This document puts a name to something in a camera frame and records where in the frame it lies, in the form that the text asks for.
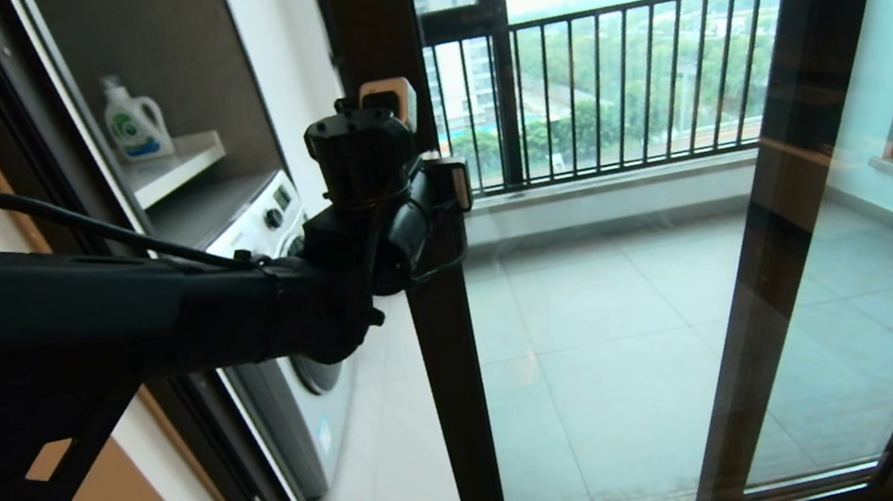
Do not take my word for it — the dark brown sliding glass door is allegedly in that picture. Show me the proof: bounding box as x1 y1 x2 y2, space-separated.
314 0 893 501

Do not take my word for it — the silver front-load washing machine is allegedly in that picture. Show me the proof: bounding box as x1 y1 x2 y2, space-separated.
147 162 378 501

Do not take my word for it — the long dark balcony railing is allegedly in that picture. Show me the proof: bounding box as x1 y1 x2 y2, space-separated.
420 0 814 201

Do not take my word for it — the white detergent bottle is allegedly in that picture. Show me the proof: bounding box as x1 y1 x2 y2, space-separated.
98 67 175 166

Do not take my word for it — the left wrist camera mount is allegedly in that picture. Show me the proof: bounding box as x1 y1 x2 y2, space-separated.
296 74 435 217

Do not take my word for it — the dark window frame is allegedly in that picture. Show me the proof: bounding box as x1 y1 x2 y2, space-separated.
413 0 542 201

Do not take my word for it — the white wall shelf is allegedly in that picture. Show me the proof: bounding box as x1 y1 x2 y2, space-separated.
119 129 234 212

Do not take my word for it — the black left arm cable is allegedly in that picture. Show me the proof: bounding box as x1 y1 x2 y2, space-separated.
0 147 273 312

